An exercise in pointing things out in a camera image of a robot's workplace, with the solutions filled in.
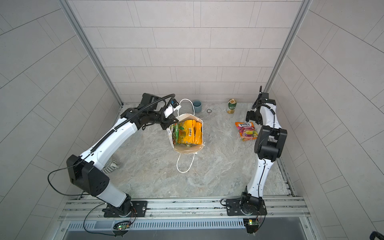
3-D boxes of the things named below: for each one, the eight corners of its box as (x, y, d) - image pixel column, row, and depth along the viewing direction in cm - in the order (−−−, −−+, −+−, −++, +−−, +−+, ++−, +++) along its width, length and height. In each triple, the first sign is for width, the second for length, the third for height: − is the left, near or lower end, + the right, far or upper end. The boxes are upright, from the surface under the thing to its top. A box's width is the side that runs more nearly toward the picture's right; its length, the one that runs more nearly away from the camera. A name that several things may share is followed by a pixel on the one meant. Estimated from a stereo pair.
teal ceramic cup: (195, 113, 113) (195, 108, 108) (192, 106, 117) (192, 101, 112) (202, 111, 114) (203, 106, 109) (199, 104, 118) (199, 99, 114)
